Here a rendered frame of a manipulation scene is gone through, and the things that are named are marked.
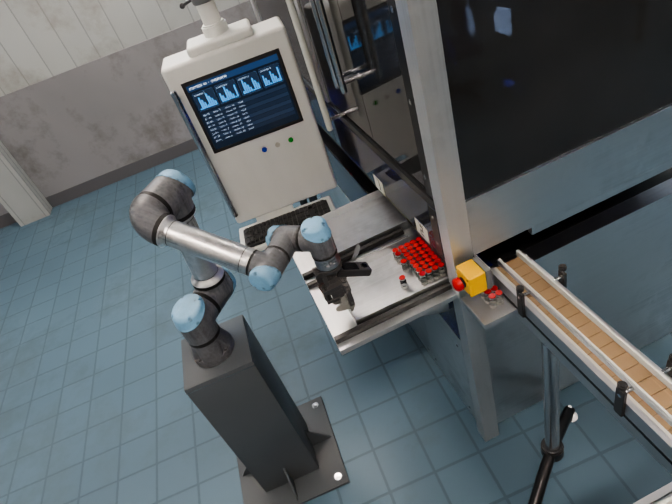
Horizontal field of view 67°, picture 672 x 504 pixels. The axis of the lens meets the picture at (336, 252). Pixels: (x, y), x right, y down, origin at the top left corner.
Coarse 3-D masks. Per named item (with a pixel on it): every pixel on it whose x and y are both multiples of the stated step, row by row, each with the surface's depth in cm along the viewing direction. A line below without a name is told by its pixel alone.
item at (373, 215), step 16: (352, 208) 205; (368, 208) 203; (384, 208) 200; (336, 224) 201; (352, 224) 198; (368, 224) 195; (384, 224) 192; (400, 224) 185; (336, 240) 193; (352, 240) 191; (368, 240) 184
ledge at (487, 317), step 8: (480, 296) 153; (464, 304) 154; (472, 304) 152; (480, 304) 151; (488, 304) 150; (504, 304) 149; (472, 312) 150; (480, 312) 149; (488, 312) 148; (496, 312) 147; (504, 312) 146; (512, 312) 146; (480, 320) 147; (488, 320) 146; (496, 320) 146
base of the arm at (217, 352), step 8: (216, 336) 172; (224, 336) 176; (208, 344) 171; (216, 344) 173; (224, 344) 175; (232, 344) 178; (192, 352) 175; (200, 352) 172; (208, 352) 172; (216, 352) 173; (224, 352) 175; (200, 360) 176; (208, 360) 173; (216, 360) 174; (224, 360) 175
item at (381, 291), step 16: (400, 240) 178; (368, 256) 177; (384, 256) 179; (384, 272) 173; (400, 272) 170; (352, 288) 171; (368, 288) 169; (384, 288) 167; (400, 288) 165; (416, 288) 163; (432, 288) 159; (368, 304) 164; (384, 304) 162; (400, 304) 158
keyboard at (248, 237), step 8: (320, 200) 227; (304, 208) 226; (312, 208) 226; (320, 208) 222; (328, 208) 223; (280, 216) 227; (288, 216) 225; (296, 216) 225; (304, 216) 221; (312, 216) 222; (256, 224) 227; (264, 224) 225; (272, 224) 224; (280, 224) 222; (288, 224) 220; (296, 224) 218; (248, 232) 224; (256, 232) 222; (264, 232) 221; (248, 240) 219; (256, 240) 218; (264, 240) 218
